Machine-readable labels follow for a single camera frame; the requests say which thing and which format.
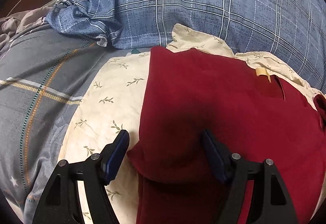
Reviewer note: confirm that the blue plaid pillow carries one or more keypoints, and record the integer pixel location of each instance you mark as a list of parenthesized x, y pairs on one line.
[(292, 30)]

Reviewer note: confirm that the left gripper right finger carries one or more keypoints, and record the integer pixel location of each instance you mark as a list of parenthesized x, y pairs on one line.
[(254, 192)]

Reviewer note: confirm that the cream leaf-print pillow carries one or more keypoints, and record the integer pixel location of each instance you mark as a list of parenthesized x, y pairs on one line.
[(114, 102)]

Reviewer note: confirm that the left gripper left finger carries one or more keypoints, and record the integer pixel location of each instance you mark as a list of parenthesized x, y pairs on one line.
[(60, 201)]

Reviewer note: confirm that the grey plaid bedsheet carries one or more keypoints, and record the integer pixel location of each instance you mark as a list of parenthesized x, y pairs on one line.
[(44, 75)]

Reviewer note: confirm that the grey crumpled cloth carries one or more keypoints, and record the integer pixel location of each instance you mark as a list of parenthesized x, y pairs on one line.
[(18, 22)]

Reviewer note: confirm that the dark red sweater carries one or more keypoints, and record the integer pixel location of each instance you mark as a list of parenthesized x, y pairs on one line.
[(258, 117)]

